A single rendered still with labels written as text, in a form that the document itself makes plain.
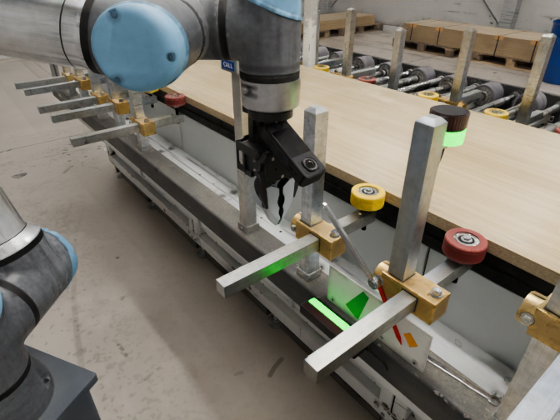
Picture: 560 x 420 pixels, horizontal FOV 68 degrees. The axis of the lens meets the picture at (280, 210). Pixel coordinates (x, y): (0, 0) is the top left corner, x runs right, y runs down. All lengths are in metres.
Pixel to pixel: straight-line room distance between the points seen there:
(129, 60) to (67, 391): 0.75
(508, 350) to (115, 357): 1.42
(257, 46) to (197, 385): 1.36
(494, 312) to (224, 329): 1.18
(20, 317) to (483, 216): 0.95
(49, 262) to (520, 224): 0.99
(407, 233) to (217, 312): 1.34
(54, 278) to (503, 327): 0.96
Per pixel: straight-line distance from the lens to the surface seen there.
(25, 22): 0.55
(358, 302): 0.90
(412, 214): 0.72
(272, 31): 0.59
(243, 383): 1.70
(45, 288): 0.99
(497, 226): 0.97
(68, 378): 1.07
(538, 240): 0.96
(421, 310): 0.80
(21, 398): 0.99
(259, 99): 0.62
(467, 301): 1.04
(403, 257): 0.77
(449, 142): 0.70
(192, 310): 1.98
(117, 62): 0.50
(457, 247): 0.86
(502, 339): 1.05
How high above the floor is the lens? 1.38
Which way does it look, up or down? 32 degrees down
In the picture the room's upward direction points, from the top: straight up
